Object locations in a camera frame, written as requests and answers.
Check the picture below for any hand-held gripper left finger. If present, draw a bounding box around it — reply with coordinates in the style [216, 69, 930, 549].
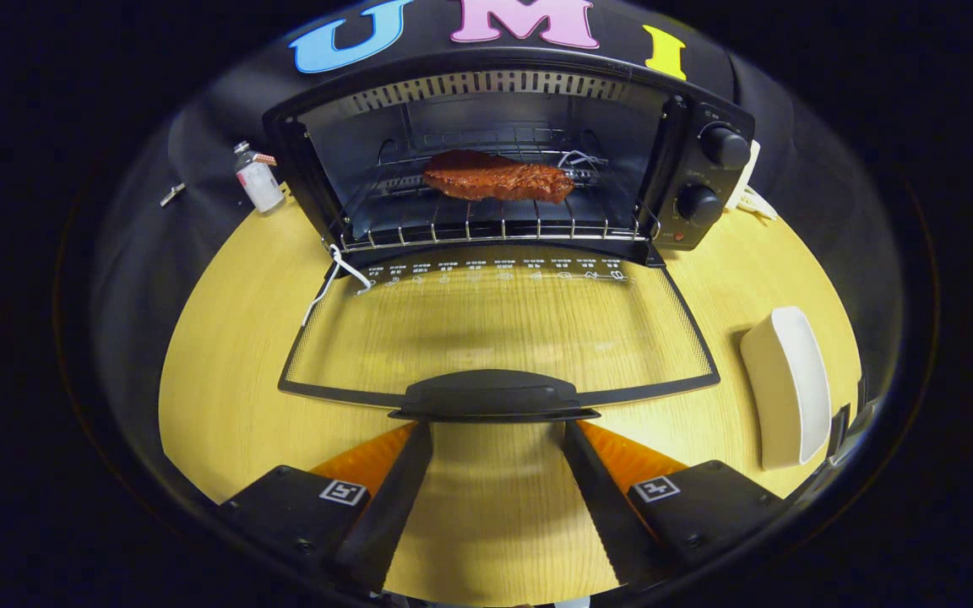
[220, 421, 435, 596]

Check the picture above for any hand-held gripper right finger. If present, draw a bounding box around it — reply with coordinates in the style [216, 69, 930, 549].
[563, 420, 788, 594]

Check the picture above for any black toaster oven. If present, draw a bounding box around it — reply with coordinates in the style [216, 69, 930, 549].
[263, 52, 756, 424]

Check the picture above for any brown steak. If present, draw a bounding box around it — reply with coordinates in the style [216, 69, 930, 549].
[422, 149, 577, 204]

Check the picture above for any metal oven rack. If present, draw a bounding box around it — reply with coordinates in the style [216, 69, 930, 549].
[334, 148, 662, 253]

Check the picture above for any small dish with green food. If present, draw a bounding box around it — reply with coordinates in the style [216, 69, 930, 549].
[740, 187, 780, 223]

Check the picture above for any white toaster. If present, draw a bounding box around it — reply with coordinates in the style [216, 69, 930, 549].
[726, 139, 763, 212]

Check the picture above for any white rectangular plate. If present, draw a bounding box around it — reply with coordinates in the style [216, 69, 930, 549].
[738, 306, 833, 472]

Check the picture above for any small clear bottle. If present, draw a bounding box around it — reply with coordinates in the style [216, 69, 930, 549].
[233, 140, 287, 214]

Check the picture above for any white string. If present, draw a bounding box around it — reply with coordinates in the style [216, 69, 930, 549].
[300, 243, 374, 327]

